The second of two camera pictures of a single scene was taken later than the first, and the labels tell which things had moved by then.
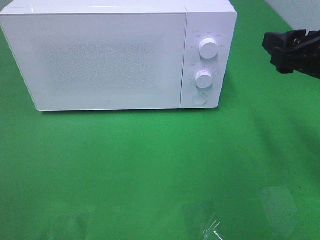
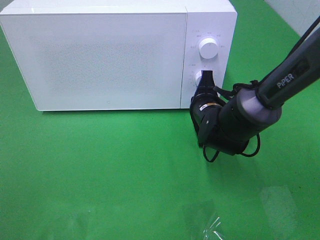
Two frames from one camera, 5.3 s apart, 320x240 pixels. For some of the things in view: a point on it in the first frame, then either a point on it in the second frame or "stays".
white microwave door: [87, 62] stays
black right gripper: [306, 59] -> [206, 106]
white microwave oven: [107, 55] stays
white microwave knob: [208, 48] stays
